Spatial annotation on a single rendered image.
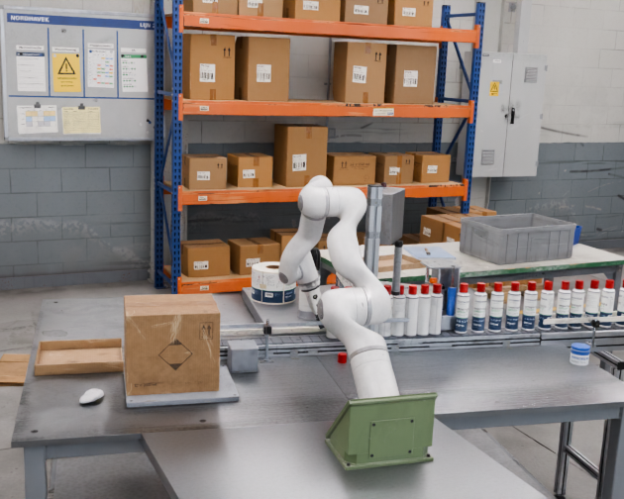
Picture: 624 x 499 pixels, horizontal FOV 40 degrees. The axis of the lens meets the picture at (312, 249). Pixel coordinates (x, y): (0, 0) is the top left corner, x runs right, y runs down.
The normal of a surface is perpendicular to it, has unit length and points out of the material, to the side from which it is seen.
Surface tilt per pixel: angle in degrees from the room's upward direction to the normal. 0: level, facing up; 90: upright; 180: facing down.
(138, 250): 90
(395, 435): 90
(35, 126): 90
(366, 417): 90
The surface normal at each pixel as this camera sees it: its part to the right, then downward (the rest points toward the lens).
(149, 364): 0.24, 0.22
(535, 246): 0.47, 0.20
